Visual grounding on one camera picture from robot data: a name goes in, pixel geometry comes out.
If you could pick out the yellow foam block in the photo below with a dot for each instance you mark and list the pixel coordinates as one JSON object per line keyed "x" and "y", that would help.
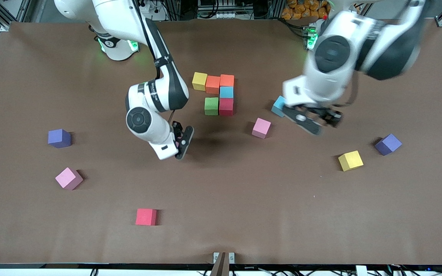
{"x": 350, "y": 160}
{"x": 200, "y": 81}

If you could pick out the small white box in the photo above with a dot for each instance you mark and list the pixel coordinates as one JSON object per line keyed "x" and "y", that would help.
{"x": 361, "y": 271}

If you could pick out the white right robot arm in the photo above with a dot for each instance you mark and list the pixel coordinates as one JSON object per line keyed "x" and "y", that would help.
{"x": 121, "y": 15}

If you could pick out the grey table edge bracket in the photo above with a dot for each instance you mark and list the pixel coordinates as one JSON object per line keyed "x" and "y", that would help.
{"x": 216, "y": 257}

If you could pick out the white power strip with plugs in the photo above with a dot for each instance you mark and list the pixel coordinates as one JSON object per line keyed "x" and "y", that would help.
{"x": 146, "y": 5}

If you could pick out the orange snack bags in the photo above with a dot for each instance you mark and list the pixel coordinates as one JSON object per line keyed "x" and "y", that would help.
{"x": 301, "y": 9}

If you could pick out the green foam block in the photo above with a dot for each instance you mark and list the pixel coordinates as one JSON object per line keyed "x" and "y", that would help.
{"x": 211, "y": 106}

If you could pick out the purple foam block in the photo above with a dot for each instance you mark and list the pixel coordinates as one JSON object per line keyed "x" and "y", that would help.
{"x": 60, "y": 138}
{"x": 388, "y": 144}

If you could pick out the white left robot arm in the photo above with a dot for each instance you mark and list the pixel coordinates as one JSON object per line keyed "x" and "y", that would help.
{"x": 390, "y": 42}

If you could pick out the blue foam block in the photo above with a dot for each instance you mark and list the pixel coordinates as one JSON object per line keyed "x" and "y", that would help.
{"x": 226, "y": 92}
{"x": 278, "y": 105}

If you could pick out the orange foam block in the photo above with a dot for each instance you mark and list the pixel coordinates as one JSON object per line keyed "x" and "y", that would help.
{"x": 213, "y": 84}
{"x": 227, "y": 80}

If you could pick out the red foam block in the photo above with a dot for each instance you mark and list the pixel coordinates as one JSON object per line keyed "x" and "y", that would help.
{"x": 226, "y": 106}
{"x": 146, "y": 216}

